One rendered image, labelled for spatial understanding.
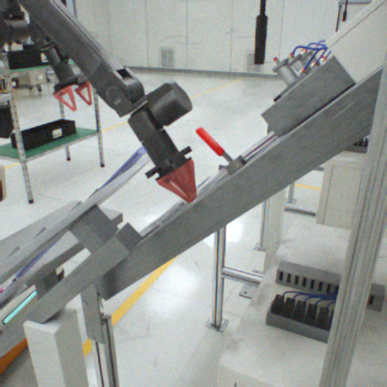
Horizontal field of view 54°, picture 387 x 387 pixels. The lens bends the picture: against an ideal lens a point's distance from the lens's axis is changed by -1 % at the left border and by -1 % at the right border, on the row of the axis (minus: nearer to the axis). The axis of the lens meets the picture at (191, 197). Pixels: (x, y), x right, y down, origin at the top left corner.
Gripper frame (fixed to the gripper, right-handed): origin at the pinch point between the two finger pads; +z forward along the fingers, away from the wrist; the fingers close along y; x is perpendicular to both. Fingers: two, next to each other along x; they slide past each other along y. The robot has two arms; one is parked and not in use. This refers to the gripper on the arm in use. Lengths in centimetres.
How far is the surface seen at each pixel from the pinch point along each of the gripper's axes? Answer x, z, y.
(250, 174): -18.9, -0.2, -10.5
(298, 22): 107, -118, 872
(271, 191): -20.4, 3.6, -10.6
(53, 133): 195, -79, 164
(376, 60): -40.7, -5.5, -8.6
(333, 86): -34.6, -5.2, -6.6
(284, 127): -25.8, -3.6, -6.5
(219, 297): 57, 52, 60
